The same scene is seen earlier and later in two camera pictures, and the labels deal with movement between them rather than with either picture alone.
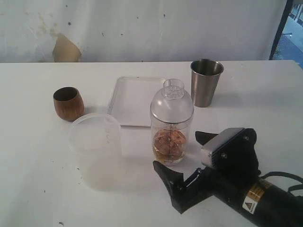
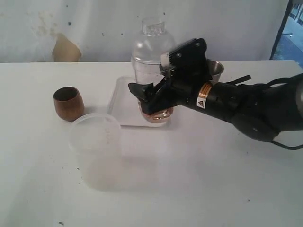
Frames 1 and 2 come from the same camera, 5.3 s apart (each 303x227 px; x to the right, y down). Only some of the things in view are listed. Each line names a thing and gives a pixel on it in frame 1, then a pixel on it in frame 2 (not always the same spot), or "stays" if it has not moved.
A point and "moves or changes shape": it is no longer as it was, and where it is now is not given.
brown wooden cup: (68, 103) stays
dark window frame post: (280, 28) stays
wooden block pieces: (170, 143) to (160, 116)
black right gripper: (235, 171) to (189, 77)
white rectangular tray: (132, 100) stays
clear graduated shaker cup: (170, 141) to (145, 73)
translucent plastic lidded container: (96, 139) stays
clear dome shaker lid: (173, 104) moves or changes shape
